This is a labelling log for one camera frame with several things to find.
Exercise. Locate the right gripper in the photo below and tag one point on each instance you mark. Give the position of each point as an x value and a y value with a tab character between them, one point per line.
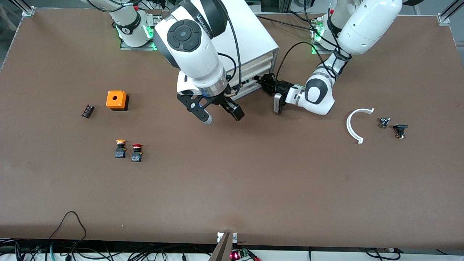
222	100

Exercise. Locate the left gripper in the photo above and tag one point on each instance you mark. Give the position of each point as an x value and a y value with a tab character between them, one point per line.
281	87

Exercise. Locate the white metal drawer cabinet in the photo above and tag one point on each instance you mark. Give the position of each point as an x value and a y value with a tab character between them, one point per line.
253	40

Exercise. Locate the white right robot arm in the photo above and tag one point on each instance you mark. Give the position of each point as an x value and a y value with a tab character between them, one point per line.
195	58

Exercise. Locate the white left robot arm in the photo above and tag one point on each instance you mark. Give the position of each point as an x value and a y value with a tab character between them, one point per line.
369	25

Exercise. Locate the red push button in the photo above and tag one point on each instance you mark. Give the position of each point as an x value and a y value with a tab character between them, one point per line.
136	154

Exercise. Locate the yellow push button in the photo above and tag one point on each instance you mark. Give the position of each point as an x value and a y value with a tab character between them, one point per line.
120	149

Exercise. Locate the small chrome metal fitting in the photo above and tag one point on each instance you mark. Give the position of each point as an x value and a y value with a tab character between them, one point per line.
384	122

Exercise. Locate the small black ribbed component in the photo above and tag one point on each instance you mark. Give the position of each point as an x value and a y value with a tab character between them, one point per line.
87	111

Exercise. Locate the circuit board with red LED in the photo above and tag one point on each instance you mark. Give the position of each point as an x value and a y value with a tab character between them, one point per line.
235	255

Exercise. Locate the orange button enclosure box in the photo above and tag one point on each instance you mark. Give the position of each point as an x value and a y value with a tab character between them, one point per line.
116	99

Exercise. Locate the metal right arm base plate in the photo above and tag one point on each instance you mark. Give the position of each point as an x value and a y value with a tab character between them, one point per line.
127	47

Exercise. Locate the black toggle switch component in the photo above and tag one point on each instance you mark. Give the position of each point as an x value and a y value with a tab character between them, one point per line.
400	127

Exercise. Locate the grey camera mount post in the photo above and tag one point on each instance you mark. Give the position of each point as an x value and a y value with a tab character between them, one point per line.
223	250

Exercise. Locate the aluminium frame corner profile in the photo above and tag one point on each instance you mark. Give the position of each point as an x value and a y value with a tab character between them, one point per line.
444	18
27	11

